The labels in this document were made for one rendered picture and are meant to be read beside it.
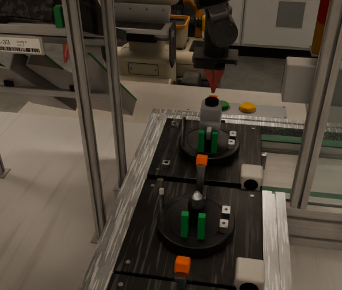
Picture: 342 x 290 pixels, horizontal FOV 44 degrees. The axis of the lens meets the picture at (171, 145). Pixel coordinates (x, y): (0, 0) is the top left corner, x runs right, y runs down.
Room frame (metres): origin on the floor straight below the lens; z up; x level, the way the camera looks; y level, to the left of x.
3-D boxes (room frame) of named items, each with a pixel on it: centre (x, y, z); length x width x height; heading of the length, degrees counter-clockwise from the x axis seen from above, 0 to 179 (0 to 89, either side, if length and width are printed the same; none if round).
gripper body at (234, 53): (0.91, -0.10, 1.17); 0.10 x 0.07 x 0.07; 81
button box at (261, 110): (1.00, -0.21, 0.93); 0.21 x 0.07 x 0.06; 80
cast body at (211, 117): (0.79, -0.09, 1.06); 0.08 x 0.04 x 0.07; 170
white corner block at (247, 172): (0.69, -0.17, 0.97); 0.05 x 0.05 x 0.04; 80
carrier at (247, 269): (0.55, -0.04, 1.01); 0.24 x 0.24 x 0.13; 80
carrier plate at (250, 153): (0.80, -0.09, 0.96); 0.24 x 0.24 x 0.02; 80
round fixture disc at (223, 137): (0.80, -0.09, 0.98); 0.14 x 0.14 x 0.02
